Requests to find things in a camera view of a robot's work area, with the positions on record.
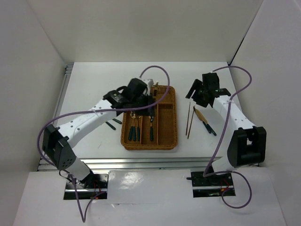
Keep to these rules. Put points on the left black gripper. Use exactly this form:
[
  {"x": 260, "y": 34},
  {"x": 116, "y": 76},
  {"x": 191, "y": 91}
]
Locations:
[{"x": 150, "y": 111}]

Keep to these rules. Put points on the brown wicker cutlery tray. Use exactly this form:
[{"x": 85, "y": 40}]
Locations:
[{"x": 164, "y": 126}]

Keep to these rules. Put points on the gold spoon pile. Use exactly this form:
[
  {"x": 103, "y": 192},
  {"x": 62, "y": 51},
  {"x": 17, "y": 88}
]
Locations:
[{"x": 135, "y": 135}]

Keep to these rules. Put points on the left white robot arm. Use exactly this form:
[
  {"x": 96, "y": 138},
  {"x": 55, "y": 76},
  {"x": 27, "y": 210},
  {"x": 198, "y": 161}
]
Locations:
[{"x": 58, "y": 143}]

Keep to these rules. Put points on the gold spoon green handle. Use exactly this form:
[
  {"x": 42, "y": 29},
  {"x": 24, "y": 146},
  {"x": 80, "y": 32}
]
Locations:
[
  {"x": 130, "y": 136},
  {"x": 138, "y": 128}
]

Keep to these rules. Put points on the left copper chopstick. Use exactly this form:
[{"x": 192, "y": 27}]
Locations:
[{"x": 188, "y": 115}]

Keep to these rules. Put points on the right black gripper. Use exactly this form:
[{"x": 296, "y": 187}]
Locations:
[{"x": 197, "y": 85}]

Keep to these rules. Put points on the right copper chopstick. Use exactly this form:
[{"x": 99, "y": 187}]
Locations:
[{"x": 188, "y": 136}]

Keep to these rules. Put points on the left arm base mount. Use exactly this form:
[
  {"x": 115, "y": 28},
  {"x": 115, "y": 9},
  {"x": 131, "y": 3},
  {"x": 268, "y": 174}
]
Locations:
[{"x": 86, "y": 191}]

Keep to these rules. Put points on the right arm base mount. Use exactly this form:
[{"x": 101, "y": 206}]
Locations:
[{"x": 212, "y": 186}]

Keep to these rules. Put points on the copper chopstick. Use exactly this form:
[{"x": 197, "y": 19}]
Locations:
[
  {"x": 188, "y": 136},
  {"x": 188, "y": 115}
]

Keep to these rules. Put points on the aluminium table front rail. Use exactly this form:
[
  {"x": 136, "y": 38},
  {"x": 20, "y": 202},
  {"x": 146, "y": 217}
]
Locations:
[{"x": 146, "y": 163}]

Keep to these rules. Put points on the aluminium left side rail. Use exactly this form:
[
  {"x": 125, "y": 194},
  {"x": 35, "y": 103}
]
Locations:
[{"x": 64, "y": 86}]

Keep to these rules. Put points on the gold knife green handle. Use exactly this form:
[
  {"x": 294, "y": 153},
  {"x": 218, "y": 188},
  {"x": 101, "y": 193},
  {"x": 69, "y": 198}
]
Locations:
[{"x": 151, "y": 128}]

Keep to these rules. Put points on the gold knife pile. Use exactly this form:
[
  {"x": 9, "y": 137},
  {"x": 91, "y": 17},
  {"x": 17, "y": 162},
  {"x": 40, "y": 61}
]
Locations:
[
  {"x": 201, "y": 118},
  {"x": 155, "y": 89}
]

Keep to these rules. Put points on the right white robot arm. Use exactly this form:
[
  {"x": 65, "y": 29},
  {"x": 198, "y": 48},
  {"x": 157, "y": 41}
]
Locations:
[{"x": 248, "y": 142}]

